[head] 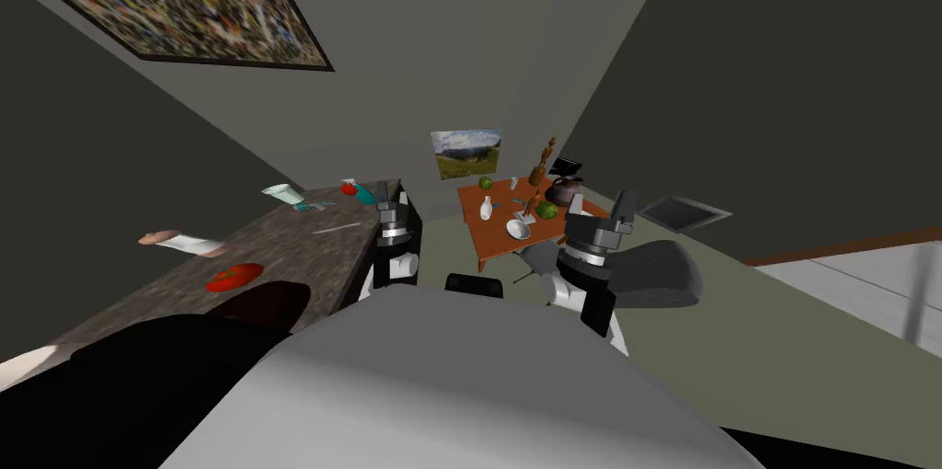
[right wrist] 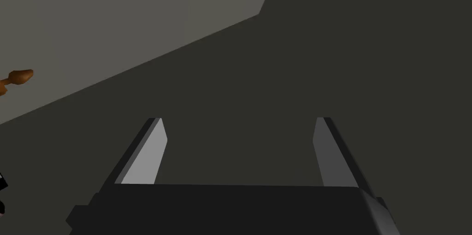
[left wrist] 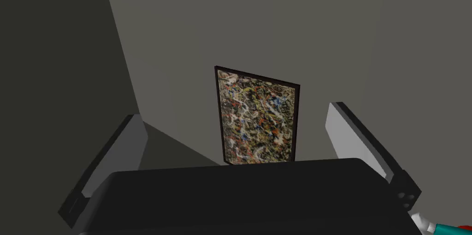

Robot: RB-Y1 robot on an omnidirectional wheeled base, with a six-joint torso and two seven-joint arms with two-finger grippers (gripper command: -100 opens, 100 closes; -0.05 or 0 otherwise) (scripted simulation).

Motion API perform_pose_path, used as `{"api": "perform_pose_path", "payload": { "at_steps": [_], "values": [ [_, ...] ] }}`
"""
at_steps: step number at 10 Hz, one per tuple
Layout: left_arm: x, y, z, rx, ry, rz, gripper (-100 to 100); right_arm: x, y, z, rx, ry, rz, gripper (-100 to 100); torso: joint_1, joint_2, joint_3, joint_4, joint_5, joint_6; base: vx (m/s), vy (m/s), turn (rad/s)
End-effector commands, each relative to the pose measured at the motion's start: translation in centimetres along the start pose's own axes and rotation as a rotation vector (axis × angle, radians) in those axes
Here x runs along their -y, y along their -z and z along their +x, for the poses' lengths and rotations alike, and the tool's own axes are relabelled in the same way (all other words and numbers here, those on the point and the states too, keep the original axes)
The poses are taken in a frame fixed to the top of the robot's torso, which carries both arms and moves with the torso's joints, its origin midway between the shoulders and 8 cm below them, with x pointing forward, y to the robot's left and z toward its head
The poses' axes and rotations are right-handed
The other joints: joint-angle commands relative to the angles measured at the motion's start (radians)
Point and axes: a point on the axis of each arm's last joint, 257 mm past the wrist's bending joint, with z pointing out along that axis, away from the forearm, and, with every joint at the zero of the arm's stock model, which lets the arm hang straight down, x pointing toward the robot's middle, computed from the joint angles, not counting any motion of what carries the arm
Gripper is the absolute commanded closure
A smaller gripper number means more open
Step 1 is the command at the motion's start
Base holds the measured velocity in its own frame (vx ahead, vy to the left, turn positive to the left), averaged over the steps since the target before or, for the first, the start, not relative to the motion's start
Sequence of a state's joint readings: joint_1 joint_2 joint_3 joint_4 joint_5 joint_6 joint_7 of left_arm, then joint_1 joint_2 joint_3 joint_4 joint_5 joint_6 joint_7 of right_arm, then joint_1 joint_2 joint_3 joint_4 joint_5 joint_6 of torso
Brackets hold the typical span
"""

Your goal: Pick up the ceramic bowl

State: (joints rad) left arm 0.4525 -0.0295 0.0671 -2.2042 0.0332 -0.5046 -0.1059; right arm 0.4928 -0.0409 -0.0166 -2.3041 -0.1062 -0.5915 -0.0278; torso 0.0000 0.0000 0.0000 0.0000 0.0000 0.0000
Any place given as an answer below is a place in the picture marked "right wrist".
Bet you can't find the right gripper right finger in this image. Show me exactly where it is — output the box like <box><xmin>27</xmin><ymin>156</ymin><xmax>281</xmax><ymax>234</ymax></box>
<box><xmin>312</xmin><ymin>117</ymin><xmax>369</xmax><ymax>188</ymax></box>

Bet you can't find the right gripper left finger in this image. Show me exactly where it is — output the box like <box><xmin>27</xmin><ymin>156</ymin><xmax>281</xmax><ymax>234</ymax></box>
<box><xmin>104</xmin><ymin>117</ymin><xmax>168</xmax><ymax>185</ymax></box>

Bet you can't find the orange door handle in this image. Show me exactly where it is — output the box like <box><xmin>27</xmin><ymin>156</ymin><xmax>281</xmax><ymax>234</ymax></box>
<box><xmin>0</xmin><ymin>69</ymin><xmax>35</xmax><ymax>97</ymax></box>

